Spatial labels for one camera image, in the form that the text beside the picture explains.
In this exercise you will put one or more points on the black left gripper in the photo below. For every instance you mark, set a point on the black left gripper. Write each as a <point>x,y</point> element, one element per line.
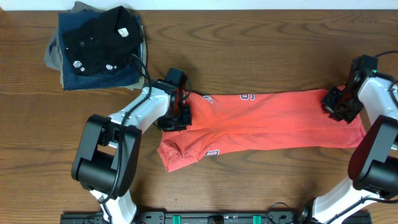
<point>175,121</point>

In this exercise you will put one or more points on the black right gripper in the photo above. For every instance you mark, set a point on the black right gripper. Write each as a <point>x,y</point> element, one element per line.
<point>337,106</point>

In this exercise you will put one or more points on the red soccer t-shirt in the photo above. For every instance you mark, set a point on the red soccer t-shirt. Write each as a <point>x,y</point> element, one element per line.
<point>232,123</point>

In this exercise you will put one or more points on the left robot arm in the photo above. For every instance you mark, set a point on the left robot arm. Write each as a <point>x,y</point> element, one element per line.
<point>106,158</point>

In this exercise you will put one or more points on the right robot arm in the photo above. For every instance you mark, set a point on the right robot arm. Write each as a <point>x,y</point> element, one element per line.
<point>372,171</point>

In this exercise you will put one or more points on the navy blue folded garment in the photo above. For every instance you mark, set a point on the navy blue folded garment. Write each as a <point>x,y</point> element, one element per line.
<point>67,23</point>

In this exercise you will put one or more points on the black folded shirt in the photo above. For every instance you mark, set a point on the black folded shirt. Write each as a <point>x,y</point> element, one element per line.
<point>103,43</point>

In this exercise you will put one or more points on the grey folded garment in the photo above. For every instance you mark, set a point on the grey folded garment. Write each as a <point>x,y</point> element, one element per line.
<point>53,55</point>

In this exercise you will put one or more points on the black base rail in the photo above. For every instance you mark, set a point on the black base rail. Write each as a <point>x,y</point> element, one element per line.
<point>206,218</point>

